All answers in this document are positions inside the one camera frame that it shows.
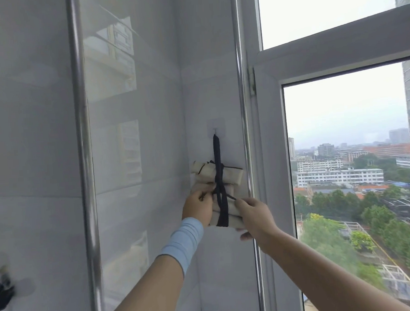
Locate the grey window hinge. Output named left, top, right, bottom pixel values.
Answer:
left=247, top=67, right=257, bottom=97

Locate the cream folded cloth bundle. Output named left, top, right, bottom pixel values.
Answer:
left=189, top=156, right=248, bottom=233

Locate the black strap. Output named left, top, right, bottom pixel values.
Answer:
left=193, top=132, right=248, bottom=230

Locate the person's left hand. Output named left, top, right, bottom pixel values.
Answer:
left=180, top=185, right=220, bottom=230

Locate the person's left forearm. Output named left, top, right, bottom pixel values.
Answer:
left=92, top=253, right=187, bottom=311

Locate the light blue wrist sleeve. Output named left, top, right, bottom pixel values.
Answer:
left=153, top=216, right=208, bottom=279

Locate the person's right hand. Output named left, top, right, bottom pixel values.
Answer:
left=233, top=195, right=282, bottom=256

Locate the clear suction wall hook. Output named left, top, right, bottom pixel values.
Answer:
left=0, top=249, right=37, bottom=300

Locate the long white apartment building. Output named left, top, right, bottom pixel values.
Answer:
left=296, top=165, right=385, bottom=190

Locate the thick steel vertical pipe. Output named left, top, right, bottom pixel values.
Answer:
left=65, top=0, right=105, bottom=311

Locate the thin steel vertical pipe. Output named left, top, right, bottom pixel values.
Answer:
left=230, top=0, right=266, bottom=311

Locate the person's right forearm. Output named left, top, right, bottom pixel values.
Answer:
left=257, top=218, right=410, bottom=311

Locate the white window frame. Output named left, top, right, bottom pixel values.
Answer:
left=239, top=0, right=410, bottom=311

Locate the clear adhesive wall hook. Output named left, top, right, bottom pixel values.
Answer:
left=206, top=119, right=227, bottom=140

